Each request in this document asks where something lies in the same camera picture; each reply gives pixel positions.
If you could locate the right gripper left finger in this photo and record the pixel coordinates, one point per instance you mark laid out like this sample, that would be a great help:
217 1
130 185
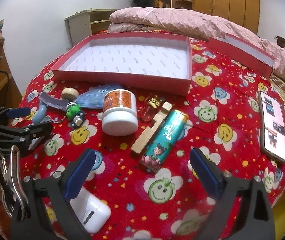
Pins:
60 188

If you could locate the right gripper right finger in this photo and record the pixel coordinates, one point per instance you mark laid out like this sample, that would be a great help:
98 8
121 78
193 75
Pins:
254 219

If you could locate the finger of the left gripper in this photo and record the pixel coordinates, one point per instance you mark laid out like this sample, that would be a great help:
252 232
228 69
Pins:
18 112
22 137

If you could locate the light blue curved piece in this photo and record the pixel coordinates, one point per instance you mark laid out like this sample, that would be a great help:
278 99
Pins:
40 115

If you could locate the lavender plastic handle piece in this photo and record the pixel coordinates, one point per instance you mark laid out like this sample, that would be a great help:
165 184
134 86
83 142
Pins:
50 101

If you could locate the white earbuds case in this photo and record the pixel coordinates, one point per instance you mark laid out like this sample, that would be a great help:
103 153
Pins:
91 211

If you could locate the green cartoon figure keychain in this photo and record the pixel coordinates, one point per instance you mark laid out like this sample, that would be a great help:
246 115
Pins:
75 115

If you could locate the round beige wooden disc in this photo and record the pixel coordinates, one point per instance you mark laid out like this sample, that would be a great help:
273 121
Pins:
69 94

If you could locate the blue translucent oval case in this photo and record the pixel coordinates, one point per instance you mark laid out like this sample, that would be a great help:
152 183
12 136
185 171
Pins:
94 98

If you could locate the white bottle orange label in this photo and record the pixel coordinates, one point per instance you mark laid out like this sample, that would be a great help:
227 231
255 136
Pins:
120 117

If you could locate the teal cartoon lighter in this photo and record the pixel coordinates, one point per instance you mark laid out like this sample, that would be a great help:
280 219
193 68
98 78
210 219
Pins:
166 137

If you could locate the wooden notched block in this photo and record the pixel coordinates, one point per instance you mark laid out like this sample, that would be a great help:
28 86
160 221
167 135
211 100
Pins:
149 132

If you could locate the red transparent lighter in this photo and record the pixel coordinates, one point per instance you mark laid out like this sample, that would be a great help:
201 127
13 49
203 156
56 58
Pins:
151 107

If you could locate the metal spring clamp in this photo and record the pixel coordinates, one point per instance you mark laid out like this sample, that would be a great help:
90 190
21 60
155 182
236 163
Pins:
13 192

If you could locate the smartphone with lit screen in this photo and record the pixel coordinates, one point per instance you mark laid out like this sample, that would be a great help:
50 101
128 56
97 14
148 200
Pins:
272 132

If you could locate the beige open shelf unit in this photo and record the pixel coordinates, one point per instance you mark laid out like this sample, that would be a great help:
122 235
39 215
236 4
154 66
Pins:
87 22

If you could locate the red smiley flower blanket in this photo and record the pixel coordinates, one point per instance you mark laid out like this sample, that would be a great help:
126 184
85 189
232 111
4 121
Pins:
224 122

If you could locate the pink quilt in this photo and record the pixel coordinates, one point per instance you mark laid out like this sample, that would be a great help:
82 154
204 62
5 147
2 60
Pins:
193 24

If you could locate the red shallow cardboard box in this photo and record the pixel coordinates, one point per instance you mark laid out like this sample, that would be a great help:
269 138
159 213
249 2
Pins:
147 60

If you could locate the red box lid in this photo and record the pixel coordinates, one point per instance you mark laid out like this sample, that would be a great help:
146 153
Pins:
245 53

